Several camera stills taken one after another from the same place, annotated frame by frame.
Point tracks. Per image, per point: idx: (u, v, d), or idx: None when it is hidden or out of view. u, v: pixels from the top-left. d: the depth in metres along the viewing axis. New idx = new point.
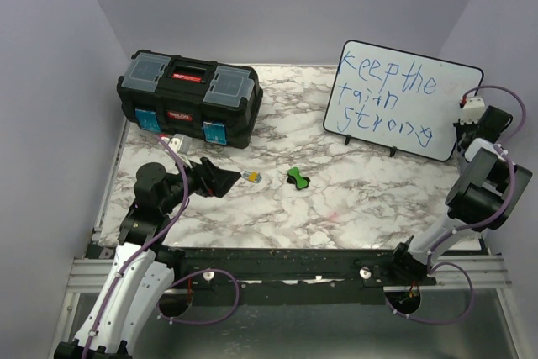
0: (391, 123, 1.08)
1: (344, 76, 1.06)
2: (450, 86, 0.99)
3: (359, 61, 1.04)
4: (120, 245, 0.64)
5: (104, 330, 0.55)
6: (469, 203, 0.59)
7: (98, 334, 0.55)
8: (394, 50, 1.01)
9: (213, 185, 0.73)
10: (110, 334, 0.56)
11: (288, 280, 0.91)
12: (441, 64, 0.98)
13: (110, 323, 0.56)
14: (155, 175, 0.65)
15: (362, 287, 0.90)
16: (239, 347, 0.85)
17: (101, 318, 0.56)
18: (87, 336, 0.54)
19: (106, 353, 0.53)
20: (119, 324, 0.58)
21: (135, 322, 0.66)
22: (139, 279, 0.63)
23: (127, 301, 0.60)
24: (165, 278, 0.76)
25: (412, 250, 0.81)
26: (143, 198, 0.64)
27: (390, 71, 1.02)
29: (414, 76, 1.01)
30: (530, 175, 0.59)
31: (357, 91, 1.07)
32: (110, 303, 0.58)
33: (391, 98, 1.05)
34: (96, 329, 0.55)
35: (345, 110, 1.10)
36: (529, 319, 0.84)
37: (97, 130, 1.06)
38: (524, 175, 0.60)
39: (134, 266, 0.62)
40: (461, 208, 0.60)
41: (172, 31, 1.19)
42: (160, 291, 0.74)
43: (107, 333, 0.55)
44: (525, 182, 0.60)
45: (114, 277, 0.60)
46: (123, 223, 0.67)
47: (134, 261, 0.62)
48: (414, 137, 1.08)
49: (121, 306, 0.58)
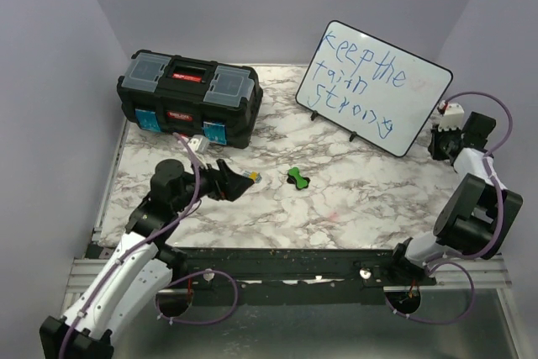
0: (356, 108, 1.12)
1: (323, 54, 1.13)
2: (419, 81, 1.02)
3: (339, 42, 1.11)
4: (126, 234, 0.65)
5: (93, 314, 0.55)
6: (458, 234, 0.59)
7: (87, 316, 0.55)
8: (374, 38, 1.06)
9: (226, 187, 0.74)
10: (97, 318, 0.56)
11: (288, 280, 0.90)
12: (414, 59, 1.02)
13: (99, 308, 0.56)
14: (172, 171, 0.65)
15: (363, 287, 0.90)
16: (239, 347, 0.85)
17: (92, 301, 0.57)
18: (76, 318, 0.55)
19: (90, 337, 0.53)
20: (108, 312, 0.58)
21: (124, 314, 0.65)
22: (136, 270, 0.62)
23: (120, 290, 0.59)
24: (162, 277, 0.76)
25: (410, 256, 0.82)
26: (156, 192, 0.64)
27: (365, 56, 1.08)
29: (386, 66, 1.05)
30: (520, 201, 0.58)
31: (332, 70, 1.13)
32: (103, 289, 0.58)
33: (361, 83, 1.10)
34: (85, 312, 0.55)
35: (318, 87, 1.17)
36: (530, 319, 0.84)
37: (97, 130, 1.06)
38: (514, 201, 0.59)
39: (134, 256, 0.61)
40: (452, 238, 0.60)
41: (172, 31, 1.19)
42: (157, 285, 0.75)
43: (94, 317, 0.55)
44: (516, 207, 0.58)
45: (113, 262, 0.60)
46: (133, 215, 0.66)
47: (136, 251, 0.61)
48: (376, 127, 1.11)
49: (114, 293, 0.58)
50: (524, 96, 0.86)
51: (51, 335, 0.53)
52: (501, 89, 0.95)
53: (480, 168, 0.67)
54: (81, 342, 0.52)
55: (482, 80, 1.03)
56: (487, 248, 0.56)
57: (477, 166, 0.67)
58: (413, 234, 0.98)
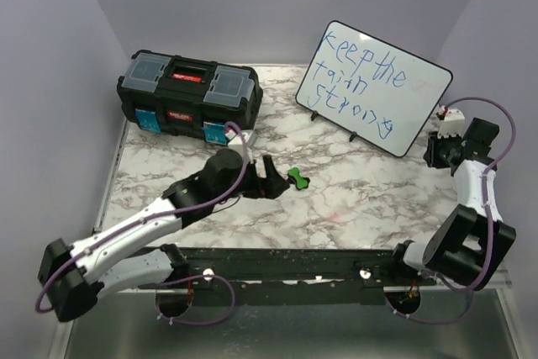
0: (356, 108, 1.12)
1: (323, 53, 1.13)
2: (419, 82, 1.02)
3: (339, 42, 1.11)
4: (160, 198, 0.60)
5: (95, 259, 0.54)
6: (447, 263, 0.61)
7: (92, 256, 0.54)
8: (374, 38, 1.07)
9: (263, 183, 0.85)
10: (97, 264, 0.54)
11: (288, 280, 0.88)
12: (414, 59, 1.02)
13: (105, 255, 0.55)
14: (230, 161, 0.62)
15: (363, 287, 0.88)
16: (240, 347, 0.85)
17: (103, 244, 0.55)
18: (81, 252, 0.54)
19: (81, 278, 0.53)
20: (108, 263, 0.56)
21: (121, 277, 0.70)
22: (155, 236, 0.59)
23: (129, 249, 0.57)
24: (164, 268, 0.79)
25: (408, 261, 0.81)
26: (209, 174, 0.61)
27: (365, 56, 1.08)
29: (386, 66, 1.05)
30: (514, 236, 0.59)
31: (332, 70, 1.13)
32: (116, 240, 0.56)
33: (361, 83, 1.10)
34: (91, 252, 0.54)
35: (318, 87, 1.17)
36: (530, 318, 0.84)
37: (97, 130, 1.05)
38: (507, 235, 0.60)
39: (157, 223, 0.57)
40: (442, 266, 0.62)
41: (172, 31, 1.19)
42: (155, 276, 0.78)
43: (97, 261, 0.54)
44: (508, 240, 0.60)
45: (138, 219, 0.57)
46: (173, 187, 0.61)
47: (161, 219, 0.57)
48: (376, 128, 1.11)
49: (124, 248, 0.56)
50: (524, 97, 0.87)
51: (55, 257, 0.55)
52: (501, 90, 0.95)
53: (477, 188, 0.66)
54: (73, 278, 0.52)
55: (482, 80, 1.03)
56: (476, 281, 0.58)
57: (474, 187, 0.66)
58: (413, 234, 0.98)
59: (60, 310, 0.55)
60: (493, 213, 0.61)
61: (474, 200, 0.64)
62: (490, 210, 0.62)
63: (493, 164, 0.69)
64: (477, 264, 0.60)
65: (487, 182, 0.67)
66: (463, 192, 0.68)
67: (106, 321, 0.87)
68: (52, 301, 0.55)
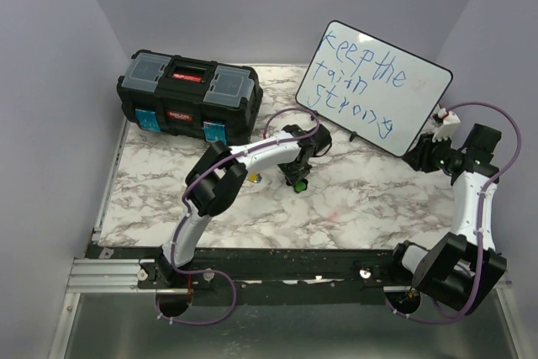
0: (356, 108, 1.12)
1: (323, 53, 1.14)
2: (419, 81, 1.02)
3: (339, 42, 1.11)
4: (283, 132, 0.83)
5: (251, 159, 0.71)
6: (436, 288, 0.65)
7: (248, 157, 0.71)
8: (374, 38, 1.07)
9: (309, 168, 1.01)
10: (252, 163, 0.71)
11: (288, 280, 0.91)
12: (413, 59, 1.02)
13: (256, 159, 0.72)
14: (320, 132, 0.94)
15: (363, 287, 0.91)
16: (240, 347, 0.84)
17: (254, 151, 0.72)
18: (242, 152, 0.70)
19: (243, 170, 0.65)
20: (253, 167, 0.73)
21: (199, 227, 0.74)
22: (277, 157, 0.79)
23: (266, 160, 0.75)
24: (183, 257, 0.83)
25: (409, 265, 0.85)
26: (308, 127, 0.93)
27: (365, 56, 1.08)
29: (386, 66, 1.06)
30: (503, 267, 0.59)
31: (332, 70, 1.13)
32: (261, 151, 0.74)
33: (361, 83, 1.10)
34: (248, 153, 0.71)
35: (318, 87, 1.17)
36: (529, 316, 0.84)
37: (97, 129, 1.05)
38: (498, 266, 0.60)
39: (287, 145, 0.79)
40: (430, 290, 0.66)
41: (172, 31, 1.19)
42: (192, 252, 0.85)
43: (251, 161, 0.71)
44: (498, 271, 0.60)
45: (275, 139, 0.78)
46: (291, 127, 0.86)
47: (288, 143, 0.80)
48: (376, 127, 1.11)
49: (266, 158, 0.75)
50: (524, 96, 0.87)
51: (218, 153, 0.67)
52: (500, 89, 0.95)
53: (472, 208, 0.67)
54: (238, 167, 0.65)
55: (482, 80, 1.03)
56: (465, 308, 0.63)
57: (470, 207, 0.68)
58: (413, 234, 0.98)
59: (213, 199, 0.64)
60: (483, 241, 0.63)
61: (467, 224, 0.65)
62: (482, 238, 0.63)
63: (494, 177, 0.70)
64: (465, 291, 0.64)
65: (485, 201, 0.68)
66: (459, 207, 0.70)
67: (106, 321, 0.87)
68: (205, 191, 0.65)
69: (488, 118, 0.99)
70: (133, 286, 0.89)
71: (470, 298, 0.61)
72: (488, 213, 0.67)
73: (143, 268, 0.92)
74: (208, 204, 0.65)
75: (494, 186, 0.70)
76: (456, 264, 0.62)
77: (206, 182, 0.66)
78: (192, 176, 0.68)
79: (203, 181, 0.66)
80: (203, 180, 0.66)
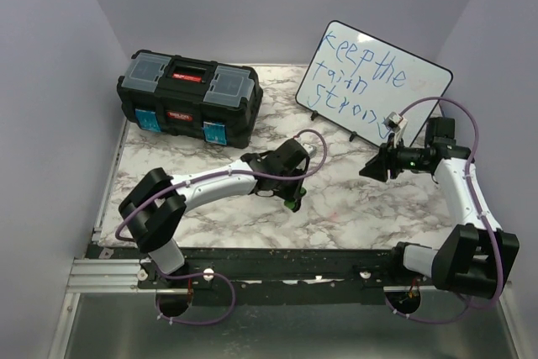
0: (356, 108, 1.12)
1: (323, 53, 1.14)
2: (419, 81, 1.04)
3: (339, 42, 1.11)
4: (239, 161, 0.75)
5: (193, 191, 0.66)
6: (461, 284, 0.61)
7: (190, 188, 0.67)
8: (374, 38, 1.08)
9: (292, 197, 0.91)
10: (193, 196, 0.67)
11: (288, 280, 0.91)
12: (413, 59, 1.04)
13: (199, 191, 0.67)
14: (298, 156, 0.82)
15: (363, 287, 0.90)
16: (239, 347, 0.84)
17: (197, 183, 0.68)
18: (183, 182, 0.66)
19: (180, 203, 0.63)
20: (197, 200, 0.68)
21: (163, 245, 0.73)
22: (233, 187, 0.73)
23: (213, 192, 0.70)
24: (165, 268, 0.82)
25: (409, 266, 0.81)
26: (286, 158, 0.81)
27: (365, 56, 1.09)
29: (386, 66, 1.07)
30: (516, 245, 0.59)
31: (332, 70, 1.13)
32: (208, 182, 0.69)
33: (361, 83, 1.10)
34: (190, 184, 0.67)
35: (318, 87, 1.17)
36: (529, 317, 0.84)
37: (97, 130, 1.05)
38: (511, 244, 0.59)
39: (240, 177, 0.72)
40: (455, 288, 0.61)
41: (172, 31, 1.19)
42: (176, 264, 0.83)
43: (192, 193, 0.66)
44: (513, 249, 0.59)
45: (226, 170, 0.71)
46: (249, 155, 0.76)
47: (243, 174, 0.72)
48: (376, 128, 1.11)
49: (211, 190, 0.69)
50: (524, 96, 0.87)
51: (155, 182, 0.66)
52: (500, 90, 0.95)
53: (466, 194, 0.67)
54: (175, 201, 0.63)
55: (482, 80, 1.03)
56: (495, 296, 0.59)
57: (463, 192, 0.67)
58: (413, 234, 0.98)
59: (147, 234, 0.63)
60: (490, 223, 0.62)
61: (468, 211, 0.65)
62: (487, 219, 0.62)
63: (471, 159, 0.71)
64: (488, 277, 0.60)
65: (473, 182, 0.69)
66: (452, 196, 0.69)
67: (106, 321, 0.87)
68: (139, 226, 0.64)
69: (488, 118, 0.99)
70: (132, 285, 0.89)
71: (499, 284, 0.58)
72: (481, 194, 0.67)
73: (143, 268, 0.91)
74: (142, 239, 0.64)
75: (474, 166, 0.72)
76: (474, 253, 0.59)
77: (142, 215, 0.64)
78: (129, 206, 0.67)
79: (138, 216, 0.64)
80: (138, 213, 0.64)
